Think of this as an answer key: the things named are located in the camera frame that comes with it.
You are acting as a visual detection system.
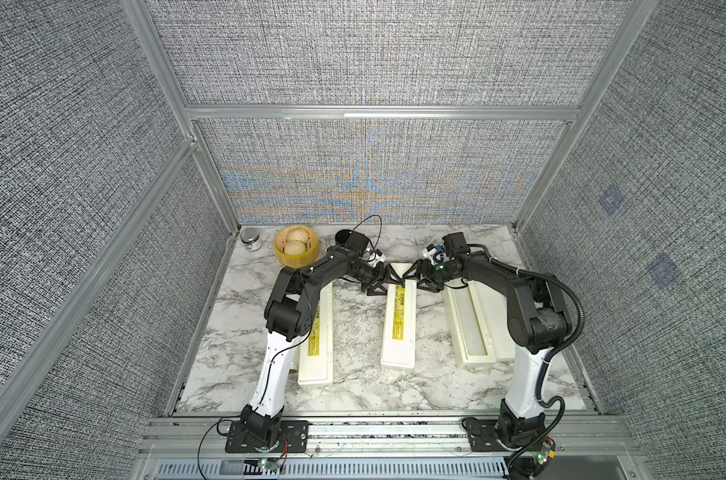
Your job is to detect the yellow bowl with buns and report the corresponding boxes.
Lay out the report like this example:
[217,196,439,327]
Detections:
[273,225,320,269]

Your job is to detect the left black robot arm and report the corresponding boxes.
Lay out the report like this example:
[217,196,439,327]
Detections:
[239,229,405,446]

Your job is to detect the white wrap dispenser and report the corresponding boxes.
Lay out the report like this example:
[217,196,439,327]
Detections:
[298,284,334,386]
[441,280,515,368]
[380,279,417,370]

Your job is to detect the aluminium mounting rail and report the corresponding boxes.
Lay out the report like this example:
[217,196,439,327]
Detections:
[139,412,640,458]

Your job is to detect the black cup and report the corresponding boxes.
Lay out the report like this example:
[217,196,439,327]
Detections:
[335,229,352,246]

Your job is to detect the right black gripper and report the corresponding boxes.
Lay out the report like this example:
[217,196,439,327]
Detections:
[400,258,456,291]

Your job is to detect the small silver tin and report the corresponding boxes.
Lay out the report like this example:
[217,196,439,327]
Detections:
[239,227,262,252]

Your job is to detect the right black corrugated cable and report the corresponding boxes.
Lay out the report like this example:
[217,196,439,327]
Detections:
[467,242,586,475]

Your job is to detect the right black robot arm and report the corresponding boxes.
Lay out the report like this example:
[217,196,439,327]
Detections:
[404,232,580,454]

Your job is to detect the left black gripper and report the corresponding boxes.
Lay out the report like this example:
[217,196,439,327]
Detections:
[350,263,403,298]

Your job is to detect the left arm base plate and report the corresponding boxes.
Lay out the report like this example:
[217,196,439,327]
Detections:
[224,421,310,455]

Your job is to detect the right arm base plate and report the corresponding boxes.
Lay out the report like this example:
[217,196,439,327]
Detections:
[461,417,519,454]

